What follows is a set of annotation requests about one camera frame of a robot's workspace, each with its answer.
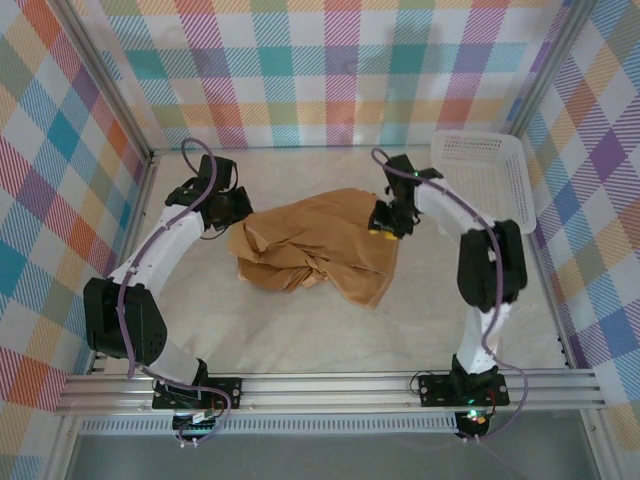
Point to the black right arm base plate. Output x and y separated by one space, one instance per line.
435 390

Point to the small control circuit board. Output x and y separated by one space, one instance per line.
475 422
192 427

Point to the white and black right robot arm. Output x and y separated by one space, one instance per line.
450 205

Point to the aluminium mounting beam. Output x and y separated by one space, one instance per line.
325 392

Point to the white perforated plastic basket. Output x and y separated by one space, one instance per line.
480 170

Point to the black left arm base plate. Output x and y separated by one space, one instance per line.
227 390

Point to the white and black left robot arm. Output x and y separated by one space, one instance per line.
150 260

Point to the aluminium side frame rail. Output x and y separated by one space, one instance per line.
135 220
557 310

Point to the tan t-shirt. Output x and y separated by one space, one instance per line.
310 240

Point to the aluminium frame post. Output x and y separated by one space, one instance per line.
550 65
602 450
100 75
60 455

